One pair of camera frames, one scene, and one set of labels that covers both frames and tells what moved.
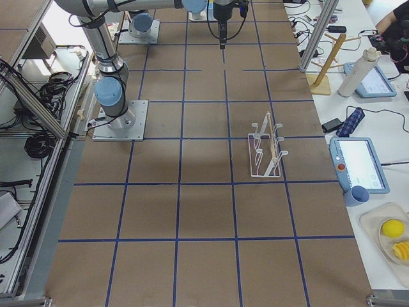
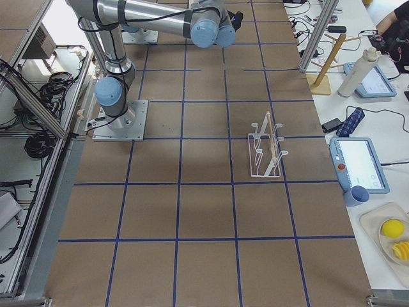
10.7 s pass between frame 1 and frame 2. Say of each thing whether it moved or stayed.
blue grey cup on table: stayed
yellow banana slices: stayed
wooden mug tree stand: stayed
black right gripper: moved
